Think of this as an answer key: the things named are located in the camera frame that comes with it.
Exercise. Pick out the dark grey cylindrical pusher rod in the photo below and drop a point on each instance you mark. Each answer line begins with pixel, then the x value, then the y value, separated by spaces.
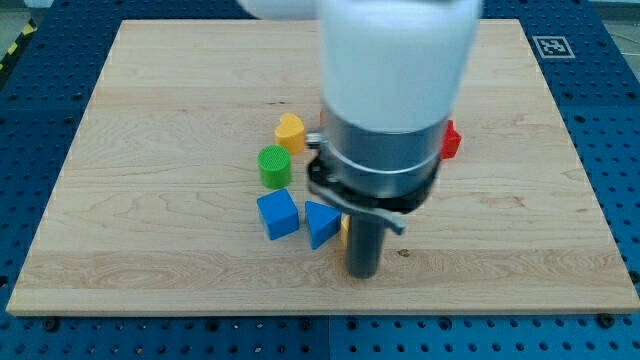
pixel 365 238

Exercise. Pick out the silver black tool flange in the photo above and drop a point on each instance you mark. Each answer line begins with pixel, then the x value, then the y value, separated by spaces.
pixel 378 175

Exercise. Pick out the blue triangle block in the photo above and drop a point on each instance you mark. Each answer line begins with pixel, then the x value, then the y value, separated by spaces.
pixel 323 222

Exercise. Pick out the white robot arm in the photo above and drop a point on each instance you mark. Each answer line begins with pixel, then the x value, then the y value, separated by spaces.
pixel 390 73

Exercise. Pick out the blue cube block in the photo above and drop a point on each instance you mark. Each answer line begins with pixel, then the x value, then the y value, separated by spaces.
pixel 278 214

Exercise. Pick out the yellow block behind rod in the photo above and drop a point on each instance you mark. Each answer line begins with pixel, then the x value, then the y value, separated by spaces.
pixel 344 230

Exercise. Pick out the red star block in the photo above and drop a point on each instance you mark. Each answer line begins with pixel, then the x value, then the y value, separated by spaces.
pixel 451 141

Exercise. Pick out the yellow heart block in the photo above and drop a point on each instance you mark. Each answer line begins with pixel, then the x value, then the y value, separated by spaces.
pixel 290 133

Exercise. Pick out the green cylinder block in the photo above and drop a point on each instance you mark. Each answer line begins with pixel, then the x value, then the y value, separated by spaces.
pixel 274 165

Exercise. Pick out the black white fiducial marker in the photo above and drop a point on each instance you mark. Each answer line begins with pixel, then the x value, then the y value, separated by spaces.
pixel 553 47

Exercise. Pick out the light wooden board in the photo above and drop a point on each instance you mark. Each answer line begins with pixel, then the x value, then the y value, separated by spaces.
pixel 154 212

